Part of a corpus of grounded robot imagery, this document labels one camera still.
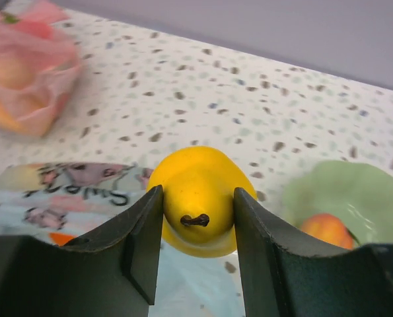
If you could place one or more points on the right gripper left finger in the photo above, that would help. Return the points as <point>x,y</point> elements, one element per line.
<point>109,271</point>

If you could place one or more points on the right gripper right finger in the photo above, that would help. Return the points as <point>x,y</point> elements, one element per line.
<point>285,272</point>

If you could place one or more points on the peach fruit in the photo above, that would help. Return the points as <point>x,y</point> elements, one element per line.
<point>330,229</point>

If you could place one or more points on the blue printed plastic bag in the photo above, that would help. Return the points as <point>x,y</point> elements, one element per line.
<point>74,198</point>

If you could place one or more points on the yellow pear fruit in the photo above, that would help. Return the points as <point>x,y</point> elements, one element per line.
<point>198,186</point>

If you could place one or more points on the orange mandarin fruit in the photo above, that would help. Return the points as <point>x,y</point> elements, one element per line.
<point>60,239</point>

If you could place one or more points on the orange fruit in pink bag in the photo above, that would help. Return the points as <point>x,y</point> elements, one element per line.
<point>19,98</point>

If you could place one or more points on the pink plastic bag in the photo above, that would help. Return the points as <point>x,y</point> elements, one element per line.
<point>39,68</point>

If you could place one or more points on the green wavy bowl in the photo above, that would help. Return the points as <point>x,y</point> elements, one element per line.
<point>358,194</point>

